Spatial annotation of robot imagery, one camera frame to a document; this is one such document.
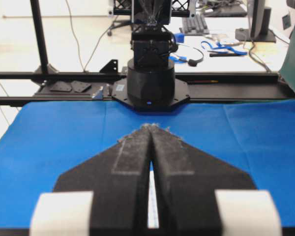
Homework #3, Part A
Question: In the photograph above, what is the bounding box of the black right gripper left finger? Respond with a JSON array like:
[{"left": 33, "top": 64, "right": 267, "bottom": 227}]
[{"left": 30, "top": 124, "right": 152, "bottom": 236}]

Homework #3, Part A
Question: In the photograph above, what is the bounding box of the black headset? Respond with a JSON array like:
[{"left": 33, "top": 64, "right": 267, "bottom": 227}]
[{"left": 178, "top": 43, "right": 205, "bottom": 67}]

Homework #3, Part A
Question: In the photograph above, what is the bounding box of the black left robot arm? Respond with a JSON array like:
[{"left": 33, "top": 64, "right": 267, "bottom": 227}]
[{"left": 111, "top": 0, "right": 190, "bottom": 111}]

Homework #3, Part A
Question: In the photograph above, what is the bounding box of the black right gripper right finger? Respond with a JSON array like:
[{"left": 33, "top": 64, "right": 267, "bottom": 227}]
[{"left": 149, "top": 124, "right": 283, "bottom": 236}]

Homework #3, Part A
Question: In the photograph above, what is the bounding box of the black keyboard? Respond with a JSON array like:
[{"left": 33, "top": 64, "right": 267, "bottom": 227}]
[{"left": 180, "top": 14, "right": 210, "bottom": 36}]

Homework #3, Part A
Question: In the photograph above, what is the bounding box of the blue table cloth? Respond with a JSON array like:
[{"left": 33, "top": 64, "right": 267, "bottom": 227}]
[{"left": 0, "top": 100, "right": 295, "bottom": 228}]

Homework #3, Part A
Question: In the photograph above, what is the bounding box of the blue lanyard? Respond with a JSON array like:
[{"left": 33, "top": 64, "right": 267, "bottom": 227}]
[{"left": 201, "top": 39, "right": 248, "bottom": 56}]

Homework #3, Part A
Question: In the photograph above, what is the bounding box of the black frame upright post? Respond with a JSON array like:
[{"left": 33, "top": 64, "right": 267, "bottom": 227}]
[{"left": 30, "top": 0, "right": 49, "bottom": 74}]

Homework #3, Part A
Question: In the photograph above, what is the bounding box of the black monitor stand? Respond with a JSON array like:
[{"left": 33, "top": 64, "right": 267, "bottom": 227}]
[{"left": 235, "top": 0, "right": 276, "bottom": 43}]

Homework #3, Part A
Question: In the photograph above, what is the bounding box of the black aluminium frame rail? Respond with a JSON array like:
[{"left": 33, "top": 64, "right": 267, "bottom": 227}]
[{"left": 0, "top": 69, "right": 295, "bottom": 107}]

